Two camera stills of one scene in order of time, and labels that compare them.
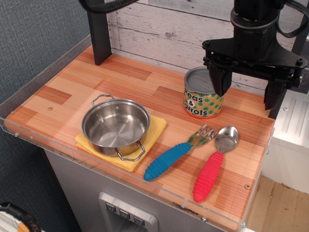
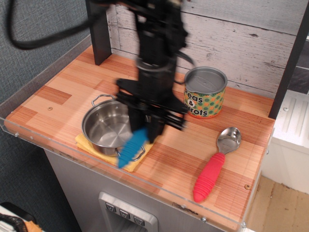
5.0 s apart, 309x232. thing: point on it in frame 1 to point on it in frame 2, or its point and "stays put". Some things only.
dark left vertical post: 100,36 stays put
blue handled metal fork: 202,137 to 138,138
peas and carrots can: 201,99 stays put
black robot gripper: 254,49 to 151,94
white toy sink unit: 286,160 stays put
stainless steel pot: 116,127 stays put
